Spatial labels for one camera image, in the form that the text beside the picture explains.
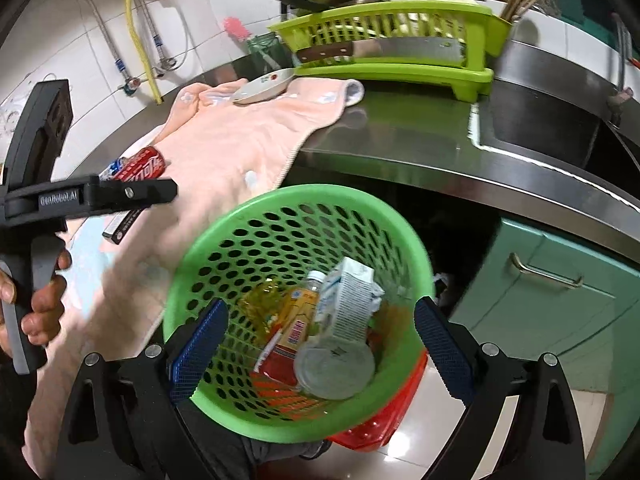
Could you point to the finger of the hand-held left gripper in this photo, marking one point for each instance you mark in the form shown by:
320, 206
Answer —
145, 192

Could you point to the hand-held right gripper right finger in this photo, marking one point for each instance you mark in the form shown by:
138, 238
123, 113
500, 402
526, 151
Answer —
445, 355

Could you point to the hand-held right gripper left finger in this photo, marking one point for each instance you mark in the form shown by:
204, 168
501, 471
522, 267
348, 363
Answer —
197, 355

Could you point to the red soda can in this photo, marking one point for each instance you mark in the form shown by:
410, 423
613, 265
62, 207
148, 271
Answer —
145, 162

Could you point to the yellow snack wrapper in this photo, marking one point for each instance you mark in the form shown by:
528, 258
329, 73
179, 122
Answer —
260, 305

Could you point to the red label plastic bottle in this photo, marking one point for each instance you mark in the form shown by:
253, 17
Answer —
295, 330

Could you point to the white plastic lid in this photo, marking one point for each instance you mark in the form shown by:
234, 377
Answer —
335, 367

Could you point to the white milk carton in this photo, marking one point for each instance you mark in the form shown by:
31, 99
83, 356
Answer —
345, 300

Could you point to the green mesh wastebasket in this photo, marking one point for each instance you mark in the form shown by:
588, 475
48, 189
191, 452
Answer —
300, 210

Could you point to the person's left hand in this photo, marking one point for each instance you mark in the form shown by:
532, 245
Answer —
47, 295

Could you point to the green cabinet door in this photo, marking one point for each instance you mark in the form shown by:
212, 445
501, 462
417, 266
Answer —
525, 320

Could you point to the red plastic stool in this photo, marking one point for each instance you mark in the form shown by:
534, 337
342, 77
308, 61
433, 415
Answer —
380, 425

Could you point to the peach printed towel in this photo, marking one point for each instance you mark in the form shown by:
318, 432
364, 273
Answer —
225, 135

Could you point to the metal water valve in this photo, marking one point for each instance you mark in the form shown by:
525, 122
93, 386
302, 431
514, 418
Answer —
164, 67
131, 85

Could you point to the person's dark trouser leg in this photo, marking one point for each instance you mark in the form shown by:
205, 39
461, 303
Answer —
240, 455

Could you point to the white plate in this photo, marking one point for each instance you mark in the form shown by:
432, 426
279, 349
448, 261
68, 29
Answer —
260, 90

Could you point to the pink bottle brush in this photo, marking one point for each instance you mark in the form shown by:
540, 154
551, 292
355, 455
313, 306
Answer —
235, 27

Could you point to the steel sink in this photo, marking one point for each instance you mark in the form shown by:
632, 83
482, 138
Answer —
550, 125

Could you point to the green dish rack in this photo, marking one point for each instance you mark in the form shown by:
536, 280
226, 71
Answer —
400, 72

